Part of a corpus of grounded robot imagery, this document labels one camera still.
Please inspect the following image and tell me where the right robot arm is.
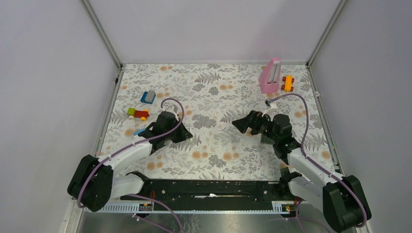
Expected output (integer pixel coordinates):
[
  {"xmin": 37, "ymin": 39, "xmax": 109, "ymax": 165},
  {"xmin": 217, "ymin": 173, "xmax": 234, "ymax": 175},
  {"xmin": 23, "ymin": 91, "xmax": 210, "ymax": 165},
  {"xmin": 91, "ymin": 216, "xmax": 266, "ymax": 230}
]
[{"xmin": 232, "ymin": 111, "xmax": 372, "ymax": 233}]

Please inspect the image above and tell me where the white slotted cable duct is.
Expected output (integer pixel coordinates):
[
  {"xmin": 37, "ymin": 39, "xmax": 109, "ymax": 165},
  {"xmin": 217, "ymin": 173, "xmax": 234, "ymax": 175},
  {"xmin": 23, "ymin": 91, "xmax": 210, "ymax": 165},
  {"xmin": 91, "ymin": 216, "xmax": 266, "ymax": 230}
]
[{"xmin": 97, "ymin": 200, "xmax": 290, "ymax": 215}]

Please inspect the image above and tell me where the red green toy truck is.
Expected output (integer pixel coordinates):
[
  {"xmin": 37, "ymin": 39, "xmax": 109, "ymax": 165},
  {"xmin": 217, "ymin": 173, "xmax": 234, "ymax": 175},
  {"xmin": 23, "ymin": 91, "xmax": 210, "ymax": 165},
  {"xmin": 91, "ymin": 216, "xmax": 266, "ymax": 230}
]
[{"xmin": 127, "ymin": 108, "xmax": 150, "ymax": 121}]

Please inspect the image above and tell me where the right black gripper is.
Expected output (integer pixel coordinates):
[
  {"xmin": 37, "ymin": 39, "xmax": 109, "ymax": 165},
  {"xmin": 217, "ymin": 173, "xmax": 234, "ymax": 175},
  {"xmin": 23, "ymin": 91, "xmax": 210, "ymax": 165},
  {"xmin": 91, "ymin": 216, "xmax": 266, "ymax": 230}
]
[{"xmin": 232, "ymin": 110, "xmax": 279, "ymax": 143}]

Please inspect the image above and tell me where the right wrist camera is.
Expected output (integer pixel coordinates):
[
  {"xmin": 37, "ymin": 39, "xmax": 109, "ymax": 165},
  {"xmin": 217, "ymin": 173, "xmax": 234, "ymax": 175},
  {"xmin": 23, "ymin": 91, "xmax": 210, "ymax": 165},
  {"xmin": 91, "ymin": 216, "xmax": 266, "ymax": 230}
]
[{"xmin": 263, "ymin": 100, "xmax": 278, "ymax": 117}]

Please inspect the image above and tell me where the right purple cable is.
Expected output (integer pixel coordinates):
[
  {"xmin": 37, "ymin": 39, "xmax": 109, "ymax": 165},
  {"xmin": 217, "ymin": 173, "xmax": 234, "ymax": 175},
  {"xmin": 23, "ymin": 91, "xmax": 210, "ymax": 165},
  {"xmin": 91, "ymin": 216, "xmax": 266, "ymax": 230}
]
[{"xmin": 266, "ymin": 93, "xmax": 368, "ymax": 228}]

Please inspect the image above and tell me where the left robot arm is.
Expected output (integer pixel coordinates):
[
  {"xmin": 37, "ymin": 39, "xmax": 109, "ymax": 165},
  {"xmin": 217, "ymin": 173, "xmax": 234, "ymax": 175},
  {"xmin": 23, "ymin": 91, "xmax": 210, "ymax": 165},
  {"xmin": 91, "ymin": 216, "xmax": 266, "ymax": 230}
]
[{"xmin": 67, "ymin": 111, "xmax": 193, "ymax": 212}]

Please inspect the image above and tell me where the floral patterned table mat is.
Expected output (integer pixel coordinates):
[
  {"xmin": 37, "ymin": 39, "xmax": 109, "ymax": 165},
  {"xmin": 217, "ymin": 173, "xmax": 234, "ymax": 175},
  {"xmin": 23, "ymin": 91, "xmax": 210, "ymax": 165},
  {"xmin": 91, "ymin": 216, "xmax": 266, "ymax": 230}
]
[{"xmin": 96, "ymin": 64, "xmax": 334, "ymax": 181}]

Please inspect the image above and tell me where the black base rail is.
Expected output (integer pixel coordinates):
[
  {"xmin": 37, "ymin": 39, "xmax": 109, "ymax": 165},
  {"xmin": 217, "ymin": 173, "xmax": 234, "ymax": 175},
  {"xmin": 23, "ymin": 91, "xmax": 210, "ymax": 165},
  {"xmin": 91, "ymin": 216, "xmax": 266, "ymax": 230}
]
[{"xmin": 138, "ymin": 179, "xmax": 299, "ymax": 208}]

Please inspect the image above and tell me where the blue white brick block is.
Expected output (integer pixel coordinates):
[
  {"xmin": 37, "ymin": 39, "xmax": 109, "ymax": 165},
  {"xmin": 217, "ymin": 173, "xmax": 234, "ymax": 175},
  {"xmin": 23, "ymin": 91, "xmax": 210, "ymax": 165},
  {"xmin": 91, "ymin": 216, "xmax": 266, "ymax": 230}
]
[{"xmin": 133, "ymin": 129, "xmax": 145, "ymax": 136}]

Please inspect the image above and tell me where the blue grey brick block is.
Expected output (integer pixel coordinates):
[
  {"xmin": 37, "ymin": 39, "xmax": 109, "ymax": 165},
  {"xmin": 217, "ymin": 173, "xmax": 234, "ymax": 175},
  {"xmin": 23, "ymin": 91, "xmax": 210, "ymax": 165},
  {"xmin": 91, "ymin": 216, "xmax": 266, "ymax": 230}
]
[{"xmin": 140, "ymin": 90, "xmax": 156, "ymax": 104}]

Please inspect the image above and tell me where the orange red toy car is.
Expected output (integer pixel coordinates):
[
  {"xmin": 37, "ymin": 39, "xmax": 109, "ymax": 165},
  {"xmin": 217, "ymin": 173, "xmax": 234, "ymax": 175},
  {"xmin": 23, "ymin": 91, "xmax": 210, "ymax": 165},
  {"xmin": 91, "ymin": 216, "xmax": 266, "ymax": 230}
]
[{"xmin": 281, "ymin": 75, "xmax": 294, "ymax": 92}]

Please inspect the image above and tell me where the dark grey brick baseplate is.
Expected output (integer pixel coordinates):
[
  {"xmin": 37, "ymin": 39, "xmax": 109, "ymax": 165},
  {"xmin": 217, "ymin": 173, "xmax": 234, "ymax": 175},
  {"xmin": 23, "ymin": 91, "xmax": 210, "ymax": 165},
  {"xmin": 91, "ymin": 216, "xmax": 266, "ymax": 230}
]
[{"xmin": 260, "ymin": 134, "xmax": 274, "ymax": 145}]

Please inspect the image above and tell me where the pink metronome box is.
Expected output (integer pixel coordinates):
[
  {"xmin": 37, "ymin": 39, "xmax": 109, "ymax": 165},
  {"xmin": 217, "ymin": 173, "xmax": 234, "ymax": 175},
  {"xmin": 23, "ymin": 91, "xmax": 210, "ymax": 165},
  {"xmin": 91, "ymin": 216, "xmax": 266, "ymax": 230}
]
[{"xmin": 258, "ymin": 58, "xmax": 281, "ymax": 94}]

